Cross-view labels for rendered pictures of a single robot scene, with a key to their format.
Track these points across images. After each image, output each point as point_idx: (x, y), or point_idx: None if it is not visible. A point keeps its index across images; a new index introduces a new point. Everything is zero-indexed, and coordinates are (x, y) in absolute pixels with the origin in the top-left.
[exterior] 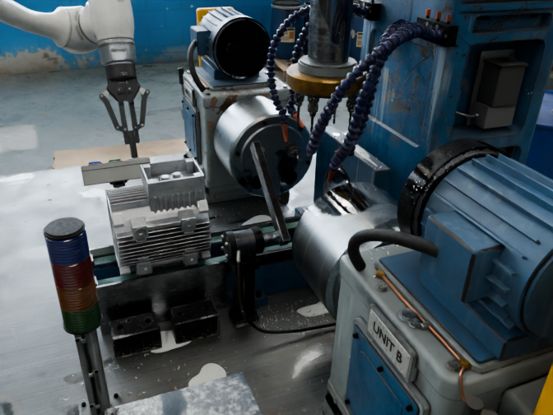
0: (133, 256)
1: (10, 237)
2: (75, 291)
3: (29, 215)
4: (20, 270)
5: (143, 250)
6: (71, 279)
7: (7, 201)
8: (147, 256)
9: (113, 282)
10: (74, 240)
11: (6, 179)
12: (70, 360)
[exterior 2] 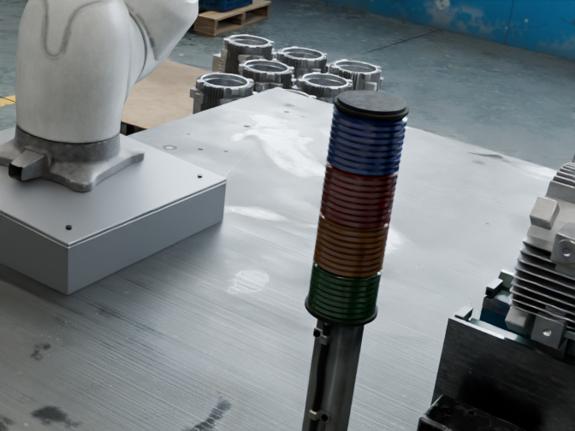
0: (539, 296)
1: (448, 229)
2: (334, 228)
3: (502, 218)
4: (417, 272)
5: (559, 292)
6: (336, 200)
7: (493, 189)
8: (562, 309)
9: (486, 329)
10: (366, 125)
11: (519, 165)
12: (352, 415)
